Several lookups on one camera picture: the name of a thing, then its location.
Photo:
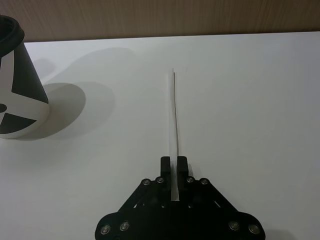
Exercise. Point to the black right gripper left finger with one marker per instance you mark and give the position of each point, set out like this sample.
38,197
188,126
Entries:
165,167

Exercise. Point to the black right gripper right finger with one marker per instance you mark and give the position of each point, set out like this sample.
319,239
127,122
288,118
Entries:
182,167

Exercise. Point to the thin white card strip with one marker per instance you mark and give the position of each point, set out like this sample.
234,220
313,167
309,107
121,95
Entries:
170,112

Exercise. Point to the white table cloth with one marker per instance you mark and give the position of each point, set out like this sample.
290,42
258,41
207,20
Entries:
237,120

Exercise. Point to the black and white paper cup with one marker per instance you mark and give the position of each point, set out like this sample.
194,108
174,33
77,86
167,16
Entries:
23,82

